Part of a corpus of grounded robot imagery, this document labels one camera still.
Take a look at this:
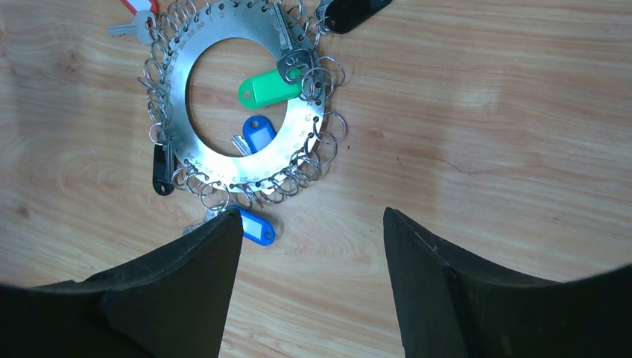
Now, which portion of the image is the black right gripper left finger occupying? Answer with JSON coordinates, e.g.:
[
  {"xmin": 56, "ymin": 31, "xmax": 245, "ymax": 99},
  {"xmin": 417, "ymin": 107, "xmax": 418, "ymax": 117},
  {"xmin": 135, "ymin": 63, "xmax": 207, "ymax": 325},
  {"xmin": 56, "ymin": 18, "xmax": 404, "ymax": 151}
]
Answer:
[{"xmin": 1, "ymin": 209, "xmax": 243, "ymax": 357}]

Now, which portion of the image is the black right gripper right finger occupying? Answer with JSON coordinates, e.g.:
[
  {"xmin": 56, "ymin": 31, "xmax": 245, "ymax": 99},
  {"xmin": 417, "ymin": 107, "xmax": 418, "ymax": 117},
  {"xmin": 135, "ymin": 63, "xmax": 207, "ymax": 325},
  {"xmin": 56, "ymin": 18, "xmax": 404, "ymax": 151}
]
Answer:
[{"xmin": 383, "ymin": 208, "xmax": 631, "ymax": 357}]

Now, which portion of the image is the black key tag lower left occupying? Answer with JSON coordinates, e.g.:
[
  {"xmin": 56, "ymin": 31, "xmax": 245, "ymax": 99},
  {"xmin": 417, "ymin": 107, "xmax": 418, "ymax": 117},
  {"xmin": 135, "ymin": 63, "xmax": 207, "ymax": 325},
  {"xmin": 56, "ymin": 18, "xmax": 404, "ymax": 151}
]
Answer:
[{"xmin": 152, "ymin": 145, "xmax": 175, "ymax": 196}]

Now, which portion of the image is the black key tag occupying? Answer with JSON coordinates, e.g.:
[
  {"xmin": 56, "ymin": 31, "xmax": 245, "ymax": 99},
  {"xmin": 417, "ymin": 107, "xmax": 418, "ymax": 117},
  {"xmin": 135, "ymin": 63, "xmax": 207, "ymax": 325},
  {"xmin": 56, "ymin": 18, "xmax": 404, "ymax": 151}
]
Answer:
[
  {"xmin": 152, "ymin": 145, "xmax": 175, "ymax": 196},
  {"xmin": 325, "ymin": 0, "xmax": 392, "ymax": 34}
]

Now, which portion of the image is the green key tag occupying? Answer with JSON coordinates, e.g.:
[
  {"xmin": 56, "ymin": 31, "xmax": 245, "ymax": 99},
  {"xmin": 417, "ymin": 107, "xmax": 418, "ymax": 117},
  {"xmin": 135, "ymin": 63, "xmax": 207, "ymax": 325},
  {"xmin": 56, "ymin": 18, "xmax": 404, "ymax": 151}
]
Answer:
[{"xmin": 238, "ymin": 70, "xmax": 302, "ymax": 109}]

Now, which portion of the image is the silver key on disc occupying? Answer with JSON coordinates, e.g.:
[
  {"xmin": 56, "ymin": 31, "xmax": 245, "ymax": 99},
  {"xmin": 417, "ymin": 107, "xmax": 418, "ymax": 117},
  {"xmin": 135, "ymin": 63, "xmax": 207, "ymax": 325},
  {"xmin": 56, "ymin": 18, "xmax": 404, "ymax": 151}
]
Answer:
[{"xmin": 270, "ymin": 3, "xmax": 315, "ymax": 84}]

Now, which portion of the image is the silver key by red tag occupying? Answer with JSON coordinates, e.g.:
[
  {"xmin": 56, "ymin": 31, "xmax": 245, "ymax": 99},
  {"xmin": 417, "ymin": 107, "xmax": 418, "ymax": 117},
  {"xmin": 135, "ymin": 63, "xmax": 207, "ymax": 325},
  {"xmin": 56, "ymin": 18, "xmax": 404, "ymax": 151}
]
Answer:
[{"xmin": 107, "ymin": 10, "xmax": 156, "ymax": 45}]

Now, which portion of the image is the red key tag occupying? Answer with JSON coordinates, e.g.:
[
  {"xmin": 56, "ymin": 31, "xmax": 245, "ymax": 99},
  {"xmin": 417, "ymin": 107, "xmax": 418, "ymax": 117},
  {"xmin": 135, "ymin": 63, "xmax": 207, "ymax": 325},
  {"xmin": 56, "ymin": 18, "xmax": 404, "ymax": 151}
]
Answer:
[{"xmin": 120, "ymin": 0, "xmax": 159, "ymax": 15}]

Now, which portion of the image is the black key tag top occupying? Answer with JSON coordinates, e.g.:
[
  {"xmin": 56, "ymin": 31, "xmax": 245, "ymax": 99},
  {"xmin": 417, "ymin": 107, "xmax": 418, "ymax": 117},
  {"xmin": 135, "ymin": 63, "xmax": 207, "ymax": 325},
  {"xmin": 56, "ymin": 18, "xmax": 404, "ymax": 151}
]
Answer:
[{"xmin": 325, "ymin": 0, "xmax": 392, "ymax": 34}]

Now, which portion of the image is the blue key tag outside ring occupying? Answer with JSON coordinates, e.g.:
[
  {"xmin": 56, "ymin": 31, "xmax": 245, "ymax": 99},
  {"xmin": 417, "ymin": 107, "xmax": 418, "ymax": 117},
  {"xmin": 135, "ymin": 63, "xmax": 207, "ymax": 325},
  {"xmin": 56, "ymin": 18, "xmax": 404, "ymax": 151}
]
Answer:
[{"xmin": 239, "ymin": 208, "xmax": 276, "ymax": 247}]

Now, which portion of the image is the blue key tag inside ring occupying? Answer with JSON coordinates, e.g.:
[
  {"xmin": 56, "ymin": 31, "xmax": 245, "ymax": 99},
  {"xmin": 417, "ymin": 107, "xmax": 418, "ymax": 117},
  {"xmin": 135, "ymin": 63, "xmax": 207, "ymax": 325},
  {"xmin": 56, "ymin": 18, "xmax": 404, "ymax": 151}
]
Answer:
[{"xmin": 242, "ymin": 115, "xmax": 277, "ymax": 154}]

